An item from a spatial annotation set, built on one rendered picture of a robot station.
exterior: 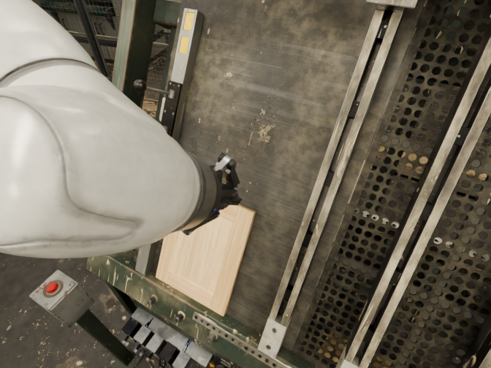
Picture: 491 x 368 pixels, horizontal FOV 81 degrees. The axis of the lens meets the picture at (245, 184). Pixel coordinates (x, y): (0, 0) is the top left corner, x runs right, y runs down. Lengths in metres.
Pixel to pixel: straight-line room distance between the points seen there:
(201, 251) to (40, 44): 0.88
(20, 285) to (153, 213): 2.50
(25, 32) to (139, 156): 0.14
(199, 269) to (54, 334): 1.44
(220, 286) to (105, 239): 0.90
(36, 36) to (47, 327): 2.22
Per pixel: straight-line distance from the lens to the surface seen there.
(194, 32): 1.02
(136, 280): 1.26
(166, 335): 1.29
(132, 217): 0.18
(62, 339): 2.32
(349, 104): 0.78
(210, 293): 1.10
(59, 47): 0.27
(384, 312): 0.89
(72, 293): 1.30
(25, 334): 2.45
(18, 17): 0.29
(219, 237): 1.00
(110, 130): 0.17
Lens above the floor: 1.94
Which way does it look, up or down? 45 degrees down
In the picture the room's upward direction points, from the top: straight up
